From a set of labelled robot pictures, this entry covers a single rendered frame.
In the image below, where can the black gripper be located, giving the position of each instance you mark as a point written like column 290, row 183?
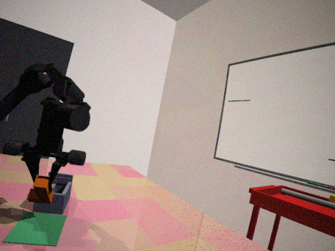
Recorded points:
column 49, row 141

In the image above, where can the orange l-shaped part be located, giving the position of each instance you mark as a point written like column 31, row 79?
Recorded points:
column 41, row 193

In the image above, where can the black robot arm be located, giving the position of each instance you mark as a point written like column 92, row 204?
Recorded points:
column 72, row 114

